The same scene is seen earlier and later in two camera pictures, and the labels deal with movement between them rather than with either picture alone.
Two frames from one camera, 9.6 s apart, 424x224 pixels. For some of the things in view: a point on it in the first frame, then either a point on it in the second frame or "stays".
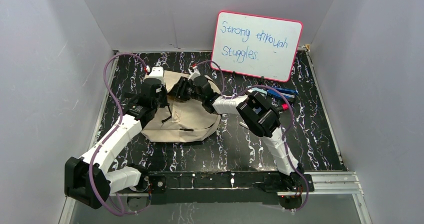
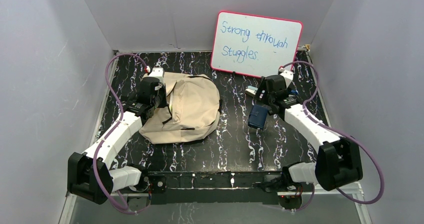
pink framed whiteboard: [259, 46] stays
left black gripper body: [162, 101] stays
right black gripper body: [188, 92] to [266, 97]
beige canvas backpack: [181, 120] stays
